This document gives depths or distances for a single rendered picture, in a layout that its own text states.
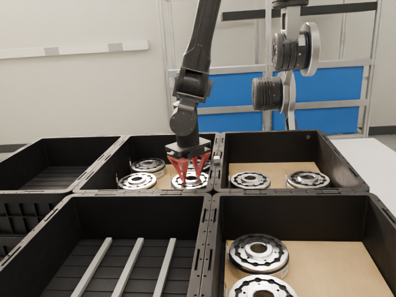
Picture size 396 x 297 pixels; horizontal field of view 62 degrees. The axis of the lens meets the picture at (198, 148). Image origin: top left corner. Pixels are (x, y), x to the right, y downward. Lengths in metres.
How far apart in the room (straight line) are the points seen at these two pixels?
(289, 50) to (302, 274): 0.88
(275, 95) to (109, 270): 1.33
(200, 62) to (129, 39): 2.95
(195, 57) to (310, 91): 2.18
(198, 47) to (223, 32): 2.84
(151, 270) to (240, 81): 2.26
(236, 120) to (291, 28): 1.61
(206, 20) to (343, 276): 0.55
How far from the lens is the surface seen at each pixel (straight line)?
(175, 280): 0.61
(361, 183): 0.72
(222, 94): 2.76
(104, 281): 0.64
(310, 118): 2.92
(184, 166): 0.80
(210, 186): 0.67
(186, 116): 0.70
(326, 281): 0.62
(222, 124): 2.81
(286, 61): 1.31
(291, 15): 1.31
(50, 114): 4.11
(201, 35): 0.74
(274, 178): 0.94
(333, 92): 2.93
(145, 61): 3.66
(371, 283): 0.64
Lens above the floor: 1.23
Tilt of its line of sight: 20 degrees down
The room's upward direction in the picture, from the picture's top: 4 degrees counter-clockwise
